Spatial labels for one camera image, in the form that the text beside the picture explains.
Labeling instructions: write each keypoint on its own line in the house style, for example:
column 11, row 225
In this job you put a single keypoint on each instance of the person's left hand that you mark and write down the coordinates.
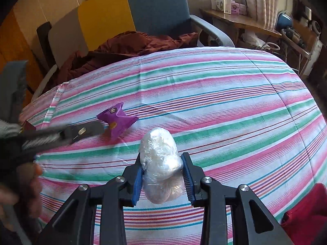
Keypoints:
column 23, row 191

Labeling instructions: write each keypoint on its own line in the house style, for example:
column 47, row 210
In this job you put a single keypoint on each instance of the white product box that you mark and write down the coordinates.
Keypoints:
column 222, row 1

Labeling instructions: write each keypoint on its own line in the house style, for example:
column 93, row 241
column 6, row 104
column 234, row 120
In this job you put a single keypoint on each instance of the red cloth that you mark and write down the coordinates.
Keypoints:
column 306, row 214

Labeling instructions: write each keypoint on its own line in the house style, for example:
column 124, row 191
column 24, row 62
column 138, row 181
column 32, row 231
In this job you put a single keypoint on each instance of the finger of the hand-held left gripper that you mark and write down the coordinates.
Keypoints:
column 76, row 132
column 15, row 81

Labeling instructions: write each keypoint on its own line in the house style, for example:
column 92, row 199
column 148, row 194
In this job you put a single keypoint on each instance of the maroon jacket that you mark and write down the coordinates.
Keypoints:
column 122, row 48

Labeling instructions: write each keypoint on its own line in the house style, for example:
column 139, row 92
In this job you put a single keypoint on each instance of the white plastic-wrapped ball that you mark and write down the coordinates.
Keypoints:
column 159, row 163

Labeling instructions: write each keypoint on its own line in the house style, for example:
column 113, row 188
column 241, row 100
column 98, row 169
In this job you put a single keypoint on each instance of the white plastic bag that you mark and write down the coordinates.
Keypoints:
column 251, row 37

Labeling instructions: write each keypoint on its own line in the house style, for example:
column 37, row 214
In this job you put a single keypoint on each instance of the purple wrapper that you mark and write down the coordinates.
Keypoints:
column 116, row 118

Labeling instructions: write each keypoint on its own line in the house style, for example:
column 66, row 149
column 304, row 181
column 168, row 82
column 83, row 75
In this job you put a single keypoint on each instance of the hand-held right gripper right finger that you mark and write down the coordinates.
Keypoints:
column 190, row 186

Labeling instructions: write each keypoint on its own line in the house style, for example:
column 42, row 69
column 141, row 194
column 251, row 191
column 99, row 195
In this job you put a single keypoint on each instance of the wooden window shelf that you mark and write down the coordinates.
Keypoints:
column 242, row 23

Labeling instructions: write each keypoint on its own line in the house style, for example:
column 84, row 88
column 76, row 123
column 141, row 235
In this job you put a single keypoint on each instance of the pink striped curtain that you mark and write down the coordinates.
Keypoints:
column 263, row 2

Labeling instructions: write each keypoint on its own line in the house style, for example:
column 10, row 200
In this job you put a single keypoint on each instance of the striped blanket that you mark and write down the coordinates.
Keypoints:
column 204, row 94

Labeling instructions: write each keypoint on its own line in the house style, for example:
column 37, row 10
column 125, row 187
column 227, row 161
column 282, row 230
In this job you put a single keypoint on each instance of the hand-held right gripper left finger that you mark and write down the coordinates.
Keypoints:
column 137, row 186

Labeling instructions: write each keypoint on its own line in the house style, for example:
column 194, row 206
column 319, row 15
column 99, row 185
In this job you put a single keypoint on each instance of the pink product box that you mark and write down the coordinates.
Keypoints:
column 238, row 7

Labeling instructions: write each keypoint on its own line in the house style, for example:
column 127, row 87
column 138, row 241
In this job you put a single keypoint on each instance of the grey yellow blue chair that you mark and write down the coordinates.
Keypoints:
column 107, row 15

